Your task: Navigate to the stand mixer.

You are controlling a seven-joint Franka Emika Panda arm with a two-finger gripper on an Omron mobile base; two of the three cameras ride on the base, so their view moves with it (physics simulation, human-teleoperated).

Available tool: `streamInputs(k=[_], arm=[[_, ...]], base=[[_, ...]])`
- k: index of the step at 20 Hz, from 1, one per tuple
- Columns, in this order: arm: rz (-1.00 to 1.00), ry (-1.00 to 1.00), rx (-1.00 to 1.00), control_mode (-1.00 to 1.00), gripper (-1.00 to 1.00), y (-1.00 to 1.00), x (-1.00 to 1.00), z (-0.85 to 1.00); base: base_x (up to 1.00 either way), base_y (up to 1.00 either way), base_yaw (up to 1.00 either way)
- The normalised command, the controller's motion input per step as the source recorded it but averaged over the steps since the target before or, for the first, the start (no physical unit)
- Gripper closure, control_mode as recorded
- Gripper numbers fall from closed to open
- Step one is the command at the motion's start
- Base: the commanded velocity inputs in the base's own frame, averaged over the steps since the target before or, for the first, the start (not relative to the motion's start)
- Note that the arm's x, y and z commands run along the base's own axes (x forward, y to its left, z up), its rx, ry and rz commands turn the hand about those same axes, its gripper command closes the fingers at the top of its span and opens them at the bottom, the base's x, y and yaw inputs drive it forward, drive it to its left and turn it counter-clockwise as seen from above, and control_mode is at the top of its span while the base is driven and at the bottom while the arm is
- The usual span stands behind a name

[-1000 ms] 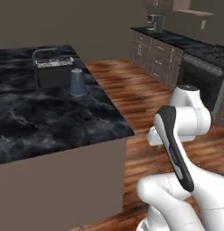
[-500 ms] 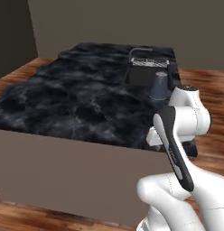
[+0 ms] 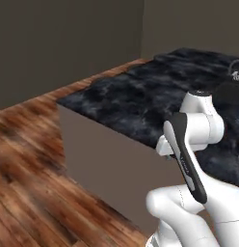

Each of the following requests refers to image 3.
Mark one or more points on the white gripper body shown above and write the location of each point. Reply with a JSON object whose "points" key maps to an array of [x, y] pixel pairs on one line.
{"points": [[163, 147]]}

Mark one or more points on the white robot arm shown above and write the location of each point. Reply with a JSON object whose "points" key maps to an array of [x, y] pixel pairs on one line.
{"points": [[201, 125]]}

